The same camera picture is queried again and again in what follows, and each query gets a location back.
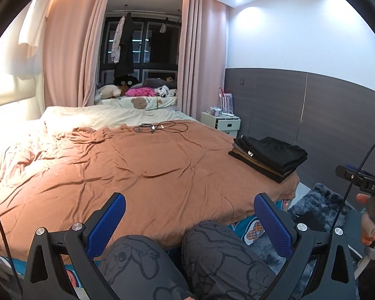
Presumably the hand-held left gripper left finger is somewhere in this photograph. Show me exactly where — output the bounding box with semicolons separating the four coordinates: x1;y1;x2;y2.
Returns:
22;192;127;300

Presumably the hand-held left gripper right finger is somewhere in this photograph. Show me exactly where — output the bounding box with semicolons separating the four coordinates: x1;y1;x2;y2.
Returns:
253;193;361;300

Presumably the grey pillow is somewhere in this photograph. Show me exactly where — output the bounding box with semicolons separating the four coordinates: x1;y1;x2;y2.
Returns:
129;78;178;90

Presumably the striped gift bag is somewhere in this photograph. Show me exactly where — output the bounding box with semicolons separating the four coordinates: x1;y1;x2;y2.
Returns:
218;87;235;116

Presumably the stack of folded clothes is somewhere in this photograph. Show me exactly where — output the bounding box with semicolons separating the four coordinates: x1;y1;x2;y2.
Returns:
228;143;301;184

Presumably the brown blanket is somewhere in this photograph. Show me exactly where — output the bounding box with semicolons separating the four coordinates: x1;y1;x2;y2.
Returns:
0;119;301;261

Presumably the floral hanging garment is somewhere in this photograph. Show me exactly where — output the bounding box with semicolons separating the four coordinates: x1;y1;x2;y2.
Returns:
110;15;126;64

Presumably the person's right hand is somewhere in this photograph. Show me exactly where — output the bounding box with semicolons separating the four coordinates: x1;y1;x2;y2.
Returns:
356;193;375;246

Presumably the black and white plush toy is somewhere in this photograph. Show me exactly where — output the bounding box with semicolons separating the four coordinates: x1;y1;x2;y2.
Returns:
154;85;178;98

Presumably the white nightstand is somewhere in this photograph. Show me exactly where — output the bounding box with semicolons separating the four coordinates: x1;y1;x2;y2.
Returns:
200;111;241;136

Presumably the black cable bundle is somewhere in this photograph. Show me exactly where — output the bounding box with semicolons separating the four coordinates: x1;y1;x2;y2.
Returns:
133;120;190;134

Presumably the cream plush toy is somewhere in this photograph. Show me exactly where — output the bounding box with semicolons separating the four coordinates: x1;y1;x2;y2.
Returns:
94;84;123;102

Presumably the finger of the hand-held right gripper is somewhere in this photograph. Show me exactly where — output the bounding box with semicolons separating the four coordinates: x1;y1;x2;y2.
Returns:
335;164;374;184

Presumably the white cable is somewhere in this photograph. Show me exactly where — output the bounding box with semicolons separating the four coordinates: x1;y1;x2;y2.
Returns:
354;246;375;279

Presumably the grey shaggy rug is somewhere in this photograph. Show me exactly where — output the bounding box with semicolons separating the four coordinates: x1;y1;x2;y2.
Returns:
249;182;373;300

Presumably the bear printed bedding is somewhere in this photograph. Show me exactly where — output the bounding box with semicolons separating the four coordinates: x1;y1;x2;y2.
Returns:
99;95;179;112

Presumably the cream padded headboard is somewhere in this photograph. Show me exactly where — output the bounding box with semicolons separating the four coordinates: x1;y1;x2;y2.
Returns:
0;69;45;122

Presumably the person's right leg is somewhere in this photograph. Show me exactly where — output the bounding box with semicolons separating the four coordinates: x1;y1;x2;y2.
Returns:
181;220;292;300

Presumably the person's left leg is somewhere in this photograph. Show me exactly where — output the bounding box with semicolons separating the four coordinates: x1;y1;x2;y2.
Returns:
96;234;195;300

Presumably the pink curtain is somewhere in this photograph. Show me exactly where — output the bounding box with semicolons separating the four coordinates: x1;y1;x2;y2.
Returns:
176;0;228;121
43;0;112;107

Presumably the person's leg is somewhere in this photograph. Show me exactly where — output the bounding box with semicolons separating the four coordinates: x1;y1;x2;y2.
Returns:
181;220;292;300
96;234;195;300

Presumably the white hanging garment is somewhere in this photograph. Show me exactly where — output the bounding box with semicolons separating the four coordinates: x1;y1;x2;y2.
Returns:
18;0;56;59

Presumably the pink cloth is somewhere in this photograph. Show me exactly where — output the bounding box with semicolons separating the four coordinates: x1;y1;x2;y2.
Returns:
125;87;157;98

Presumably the black hanging garment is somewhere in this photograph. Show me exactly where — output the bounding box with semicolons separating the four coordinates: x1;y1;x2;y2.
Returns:
114;12;136;84

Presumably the black plush toy with glasses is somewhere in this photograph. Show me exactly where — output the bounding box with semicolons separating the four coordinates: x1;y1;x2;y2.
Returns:
114;75;138;90

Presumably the blue printed bed sheet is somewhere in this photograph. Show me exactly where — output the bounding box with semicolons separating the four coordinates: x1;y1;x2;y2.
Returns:
0;198;293;292

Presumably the dark glass window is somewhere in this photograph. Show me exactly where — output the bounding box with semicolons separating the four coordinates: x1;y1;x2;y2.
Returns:
99;0;184;85

